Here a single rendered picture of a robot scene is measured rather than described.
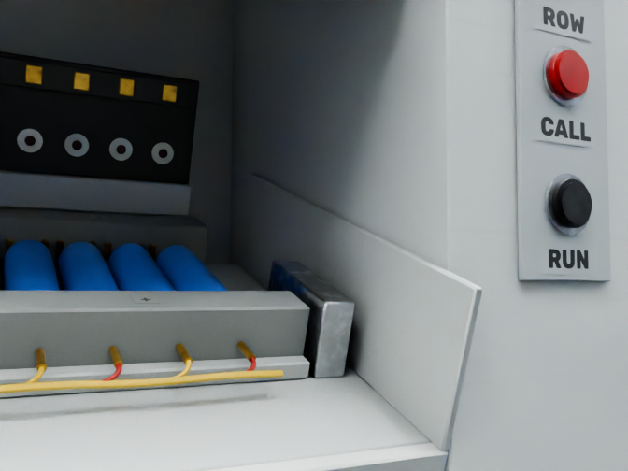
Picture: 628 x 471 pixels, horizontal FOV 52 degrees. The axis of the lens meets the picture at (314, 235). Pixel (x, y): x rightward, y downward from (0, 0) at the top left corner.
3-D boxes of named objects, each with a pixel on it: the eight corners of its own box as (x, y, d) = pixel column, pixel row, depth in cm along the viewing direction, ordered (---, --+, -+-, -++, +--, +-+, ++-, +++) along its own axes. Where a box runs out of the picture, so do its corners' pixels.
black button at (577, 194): (595, 228, 21) (593, 180, 21) (559, 226, 21) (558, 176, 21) (571, 231, 22) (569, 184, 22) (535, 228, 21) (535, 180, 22)
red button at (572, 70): (592, 99, 22) (591, 52, 22) (557, 92, 21) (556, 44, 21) (568, 107, 23) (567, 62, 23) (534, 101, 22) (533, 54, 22)
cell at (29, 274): (50, 281, 28) (63, 342, 22) (3, 281, 27) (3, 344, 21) (53, 239, 27) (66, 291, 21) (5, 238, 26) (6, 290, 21)
